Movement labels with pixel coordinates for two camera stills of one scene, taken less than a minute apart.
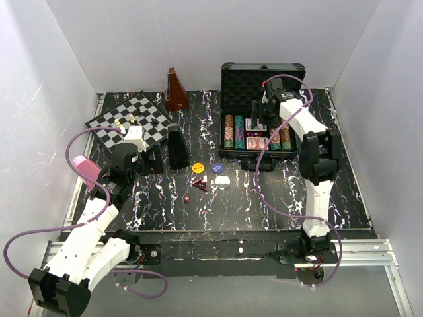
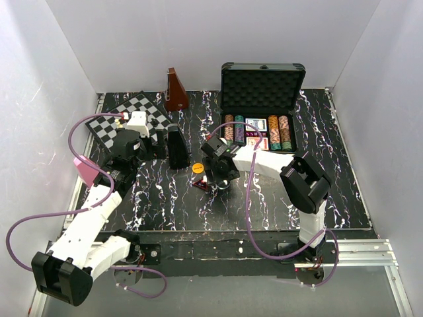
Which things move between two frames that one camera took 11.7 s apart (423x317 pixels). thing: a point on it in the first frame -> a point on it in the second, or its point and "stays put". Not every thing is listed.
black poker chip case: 240,83 stays put
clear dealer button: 223,181 stays put
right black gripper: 274,123 -> 209,164
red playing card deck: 256,143 stays put
